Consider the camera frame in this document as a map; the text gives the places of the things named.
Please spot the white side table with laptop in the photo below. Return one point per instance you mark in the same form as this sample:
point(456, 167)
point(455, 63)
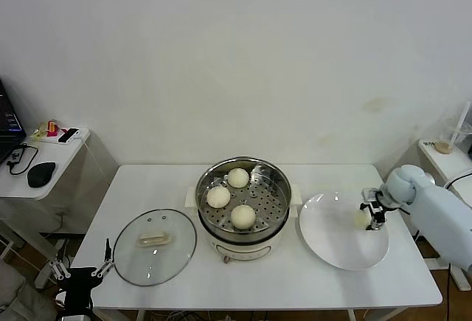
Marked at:
point(62, 162)

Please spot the black computer mouse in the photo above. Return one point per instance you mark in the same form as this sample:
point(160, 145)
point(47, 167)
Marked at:
point(41, 173)

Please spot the white electric cooking pot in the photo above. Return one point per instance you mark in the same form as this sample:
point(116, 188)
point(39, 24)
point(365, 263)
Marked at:
point(243, 251)

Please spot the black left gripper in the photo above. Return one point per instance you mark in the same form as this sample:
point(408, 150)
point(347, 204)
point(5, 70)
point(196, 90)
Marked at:
point(79, 279)

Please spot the clear plastic drink cup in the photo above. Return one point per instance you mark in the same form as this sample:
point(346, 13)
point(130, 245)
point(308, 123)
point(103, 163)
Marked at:
point(443, 147)

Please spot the black laptop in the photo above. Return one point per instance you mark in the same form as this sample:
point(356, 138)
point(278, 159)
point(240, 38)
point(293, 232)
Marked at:
point(7, 121)

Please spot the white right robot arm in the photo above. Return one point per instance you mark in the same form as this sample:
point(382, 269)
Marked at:
point(442, 210)

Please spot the small red orange item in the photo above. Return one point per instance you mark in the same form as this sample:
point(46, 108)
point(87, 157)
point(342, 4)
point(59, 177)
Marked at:
point(54, 129)

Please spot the white steamed baozi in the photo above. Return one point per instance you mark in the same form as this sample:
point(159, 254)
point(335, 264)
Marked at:
point(237, 178)
point(360, 220)
point(218, 197)
point(243, 217)

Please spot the plastic cup with straw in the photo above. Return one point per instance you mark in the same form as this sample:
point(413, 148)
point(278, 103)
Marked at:
point(461, 121)

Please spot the flat white box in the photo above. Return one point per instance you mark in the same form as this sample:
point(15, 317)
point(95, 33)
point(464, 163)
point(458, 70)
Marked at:
point(83, 134)

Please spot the stainless steel steamer basket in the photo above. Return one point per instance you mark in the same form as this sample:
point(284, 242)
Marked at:
point(274, 192)

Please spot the clear plastic snack wrapper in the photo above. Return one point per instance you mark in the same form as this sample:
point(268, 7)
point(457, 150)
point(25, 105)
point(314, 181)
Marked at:
point(40, 131)

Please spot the white side table with cup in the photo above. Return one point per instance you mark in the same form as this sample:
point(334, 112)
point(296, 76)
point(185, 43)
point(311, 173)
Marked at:
point(453, 158)

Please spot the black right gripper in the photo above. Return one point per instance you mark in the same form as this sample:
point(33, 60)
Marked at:
point(371, 197)

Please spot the white round plate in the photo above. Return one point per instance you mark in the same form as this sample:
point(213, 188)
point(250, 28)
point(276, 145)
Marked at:
point(332, 232)

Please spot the black screen smartphone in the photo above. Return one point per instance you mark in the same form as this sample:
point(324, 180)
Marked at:
point(69, 135)

